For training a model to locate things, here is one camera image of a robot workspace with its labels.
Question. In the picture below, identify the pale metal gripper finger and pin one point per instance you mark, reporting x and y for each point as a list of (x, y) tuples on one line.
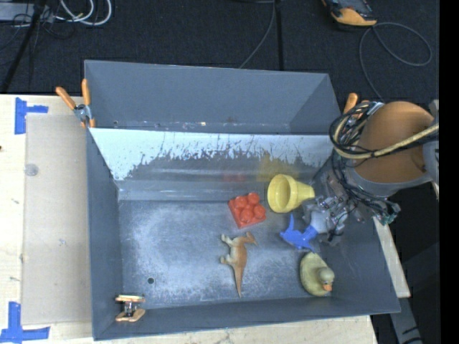
[(317, 206), (331, 235)]

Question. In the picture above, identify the blue spray nozzle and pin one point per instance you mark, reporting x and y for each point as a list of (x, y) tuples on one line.
[(299, 237)]

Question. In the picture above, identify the yellow plastic cup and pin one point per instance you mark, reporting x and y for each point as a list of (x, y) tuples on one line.
[(287, 194)]

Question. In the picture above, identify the yellow rubber duck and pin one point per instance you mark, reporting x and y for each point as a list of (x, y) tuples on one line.
[(315, 274)]

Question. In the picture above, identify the red toy brick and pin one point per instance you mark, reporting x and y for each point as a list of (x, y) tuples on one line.
[(247, 210)]

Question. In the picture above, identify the orange toy dinosaur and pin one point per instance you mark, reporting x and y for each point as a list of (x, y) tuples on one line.
[(238, 253)]

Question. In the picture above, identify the grey metal bin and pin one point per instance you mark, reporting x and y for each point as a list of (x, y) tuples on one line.
[(186, 249)]

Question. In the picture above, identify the pale wood board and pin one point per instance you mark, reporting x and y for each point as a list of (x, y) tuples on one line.
[(54, 210)]

